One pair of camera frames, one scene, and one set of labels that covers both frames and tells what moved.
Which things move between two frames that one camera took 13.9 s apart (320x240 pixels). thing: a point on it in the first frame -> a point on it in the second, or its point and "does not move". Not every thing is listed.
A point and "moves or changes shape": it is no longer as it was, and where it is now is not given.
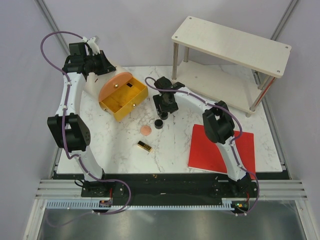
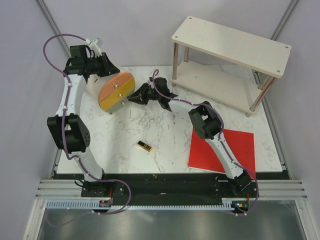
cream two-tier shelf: x=220 y=65 does not move
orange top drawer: x=112 y=83 does not move
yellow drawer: x=120 y=92 moves or changes shape
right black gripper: x=157 y=100 -> x=139 y=96
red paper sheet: x=205 y=154 does not move
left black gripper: x=106 y=66 does not move
